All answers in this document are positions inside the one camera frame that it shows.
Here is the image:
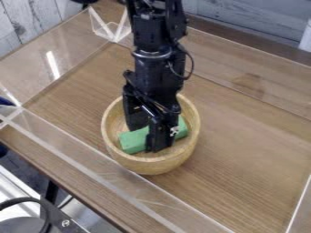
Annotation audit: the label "black table leg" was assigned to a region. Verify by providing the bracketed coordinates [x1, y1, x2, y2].
[45, 181, 60, 204]

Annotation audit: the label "green rectangular block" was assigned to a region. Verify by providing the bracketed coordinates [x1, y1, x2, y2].
[117, 116, 188, 155]

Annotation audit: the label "brown wooden bowl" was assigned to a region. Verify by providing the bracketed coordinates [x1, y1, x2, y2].
[100, 93, 201, 176]

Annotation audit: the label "blue object at left edge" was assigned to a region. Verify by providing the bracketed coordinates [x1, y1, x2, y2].
[0, 96, 14, 106]

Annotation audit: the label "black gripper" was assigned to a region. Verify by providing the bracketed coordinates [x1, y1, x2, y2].
[122, 49, 186, 153]

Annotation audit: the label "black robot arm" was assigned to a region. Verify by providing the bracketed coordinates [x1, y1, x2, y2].
[122, 0, 189, 152]

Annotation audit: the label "clear acrylic tray walls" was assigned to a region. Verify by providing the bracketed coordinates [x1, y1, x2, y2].
[0, 5, 311, 233]

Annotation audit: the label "black cable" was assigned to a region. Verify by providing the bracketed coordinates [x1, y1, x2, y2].
[0, 197, 52, 233]

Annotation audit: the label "grey metal bracket with screw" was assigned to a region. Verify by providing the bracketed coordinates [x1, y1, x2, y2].
[50, 210, 89, 233]

